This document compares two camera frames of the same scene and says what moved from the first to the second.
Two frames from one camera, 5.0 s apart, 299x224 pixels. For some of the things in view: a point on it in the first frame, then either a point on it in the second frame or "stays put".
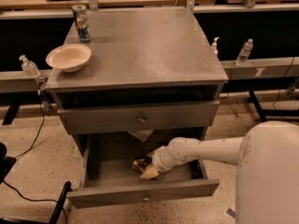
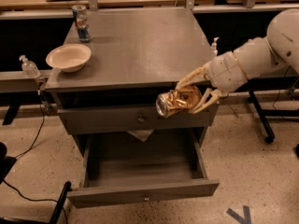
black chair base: x=7 y=164 stays put
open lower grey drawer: x=109 y=176 stays put
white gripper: x=160 y=161 -> x=224 y=69
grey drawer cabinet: x=152 y=77 stays put
